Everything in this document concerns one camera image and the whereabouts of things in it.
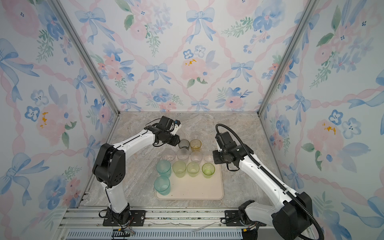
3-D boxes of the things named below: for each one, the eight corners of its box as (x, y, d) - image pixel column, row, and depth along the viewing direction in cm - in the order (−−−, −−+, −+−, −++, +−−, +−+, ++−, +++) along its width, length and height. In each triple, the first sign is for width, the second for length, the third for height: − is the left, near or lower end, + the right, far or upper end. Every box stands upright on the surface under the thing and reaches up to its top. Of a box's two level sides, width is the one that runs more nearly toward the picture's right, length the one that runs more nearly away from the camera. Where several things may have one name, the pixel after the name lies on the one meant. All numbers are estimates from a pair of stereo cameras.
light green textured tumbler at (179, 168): (173, 177, 89) (171, 171, 82) (174, 168, 93) (172, 161, 86) (185, 177, 90) (185, 171, 82) (186, 168, 93) (185, 161, 86)
